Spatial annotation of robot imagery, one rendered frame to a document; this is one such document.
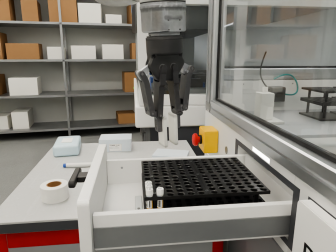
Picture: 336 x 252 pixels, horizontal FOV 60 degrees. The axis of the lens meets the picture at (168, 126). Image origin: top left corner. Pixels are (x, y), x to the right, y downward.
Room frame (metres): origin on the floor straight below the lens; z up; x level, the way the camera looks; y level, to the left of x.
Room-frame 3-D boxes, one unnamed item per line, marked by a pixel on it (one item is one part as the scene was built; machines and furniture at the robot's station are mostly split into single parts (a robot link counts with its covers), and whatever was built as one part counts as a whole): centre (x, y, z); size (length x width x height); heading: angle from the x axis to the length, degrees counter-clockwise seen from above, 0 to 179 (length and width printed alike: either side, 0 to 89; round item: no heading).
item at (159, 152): (1.04, -0.01, 0.77); 0.13 x 0.09 x 0.02; 78
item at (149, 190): (0.45, 0.03, 0.89); 0.01 x 0.01 x 0.05
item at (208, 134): (0.89, -0.12, 0.88); 0.07 x 0.05 x 0.07; 7
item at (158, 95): (0.61, 0.02, 1.06); 0.04 x 0.01 x 0.11; 29
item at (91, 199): (0.52, 0.14, 0.87); 0.29 x 0.02 x 0.11; 7
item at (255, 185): (0.55, -0.06, 0.87); 0.22 x 0.18 x 0.06; 97
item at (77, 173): (0.52, 0.17, 0.91); 0.07 x 0.04 x 0.01; 7
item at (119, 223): (0.55, -0.07, 0.86); 0.40 x 0.26 x 0.06; 97
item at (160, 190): (0.46, 0.01, 0.89); 0.01 x 0.01 x 0.05
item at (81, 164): (0.94, 0.29, 0.77); 0.14 x 0.02 x 0.02; 96
